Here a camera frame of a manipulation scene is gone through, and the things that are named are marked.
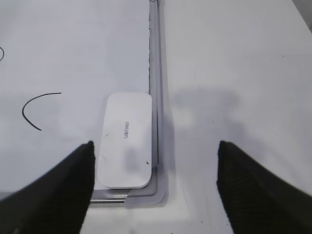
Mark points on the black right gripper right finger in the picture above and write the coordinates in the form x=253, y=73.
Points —
x=257, y=201

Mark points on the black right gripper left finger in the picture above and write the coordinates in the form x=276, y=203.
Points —
x=57, y=202

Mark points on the white whiteboard eraser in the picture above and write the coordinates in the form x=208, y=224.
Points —
x=125, y=154

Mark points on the whiteboard with aluminium frame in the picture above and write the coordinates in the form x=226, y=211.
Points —
x=60, y=60

